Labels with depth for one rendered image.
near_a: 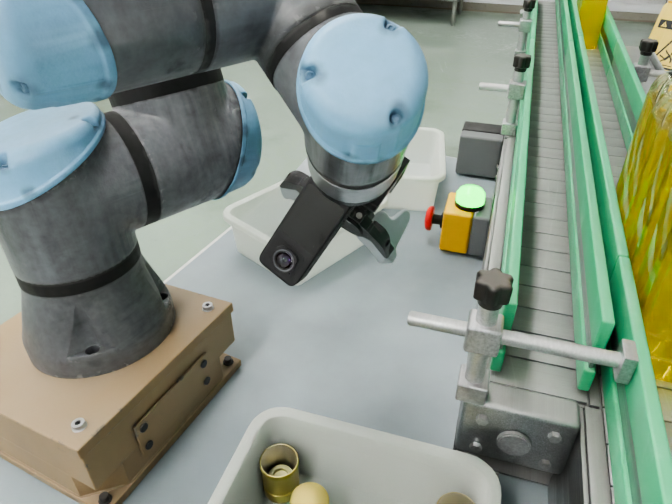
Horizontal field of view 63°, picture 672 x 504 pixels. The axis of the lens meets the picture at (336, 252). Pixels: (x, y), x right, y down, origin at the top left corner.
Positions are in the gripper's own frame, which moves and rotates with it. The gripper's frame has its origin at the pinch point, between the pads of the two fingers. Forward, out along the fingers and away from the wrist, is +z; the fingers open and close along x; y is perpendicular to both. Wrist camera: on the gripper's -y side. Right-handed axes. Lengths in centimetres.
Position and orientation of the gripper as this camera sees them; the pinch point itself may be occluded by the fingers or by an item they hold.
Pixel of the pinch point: (334, 229)
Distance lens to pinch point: 64.9
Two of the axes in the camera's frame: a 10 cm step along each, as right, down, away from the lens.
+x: -8.2, -5.6, 0.8
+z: -0.2, 1.6, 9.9
